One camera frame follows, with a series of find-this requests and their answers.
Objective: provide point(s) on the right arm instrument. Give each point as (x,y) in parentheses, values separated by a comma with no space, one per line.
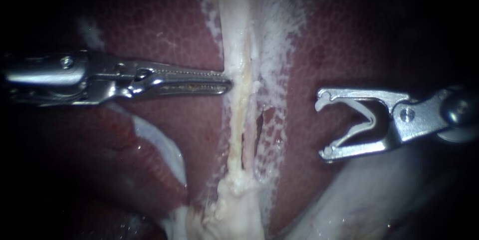
(423,114)

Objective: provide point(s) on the gallbladder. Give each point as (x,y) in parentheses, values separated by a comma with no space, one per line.
(234,26)

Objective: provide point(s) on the left arm instrument jaw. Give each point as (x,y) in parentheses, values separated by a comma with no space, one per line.
(149,87)
(187,75)

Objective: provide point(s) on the right arm instrument jaw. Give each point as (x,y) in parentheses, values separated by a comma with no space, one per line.
(359,151)
(359,94)

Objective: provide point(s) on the left arm instrument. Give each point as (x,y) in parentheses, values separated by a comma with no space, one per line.
(48,73)

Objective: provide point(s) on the dark red liver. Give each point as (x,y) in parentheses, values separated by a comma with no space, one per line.
(168,26)

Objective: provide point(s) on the thin tube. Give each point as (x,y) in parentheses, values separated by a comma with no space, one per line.
(236,120)
(250,139)

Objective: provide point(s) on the white clip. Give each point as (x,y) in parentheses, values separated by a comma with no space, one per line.
(321,105)

